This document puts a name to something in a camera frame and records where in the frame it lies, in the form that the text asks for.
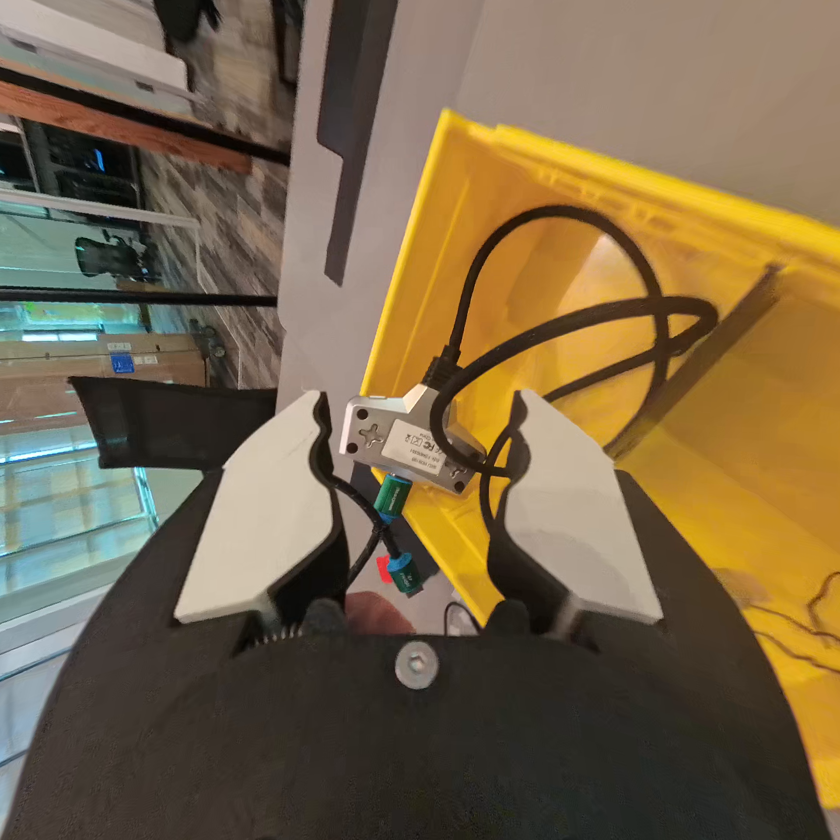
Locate yellow plastic bin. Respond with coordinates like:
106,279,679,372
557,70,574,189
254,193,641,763
360,108,840,811

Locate black switch pigtail cable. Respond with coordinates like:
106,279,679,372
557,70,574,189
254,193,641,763
423,205,719,549

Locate dark loose thread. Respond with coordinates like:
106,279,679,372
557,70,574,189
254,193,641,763
748,571,840,677

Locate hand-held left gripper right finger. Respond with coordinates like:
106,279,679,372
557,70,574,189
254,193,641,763
486,389,664,641

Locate wood-edged desk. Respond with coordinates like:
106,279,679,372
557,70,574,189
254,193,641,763
0,66,290,175

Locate flat cardboard box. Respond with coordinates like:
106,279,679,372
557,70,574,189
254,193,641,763
0,331,211,421

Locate braided HDMI cable green plugs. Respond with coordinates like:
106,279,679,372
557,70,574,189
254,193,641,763
328,472,431,599

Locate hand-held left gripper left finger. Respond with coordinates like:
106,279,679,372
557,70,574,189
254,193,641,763
172,390,349,624

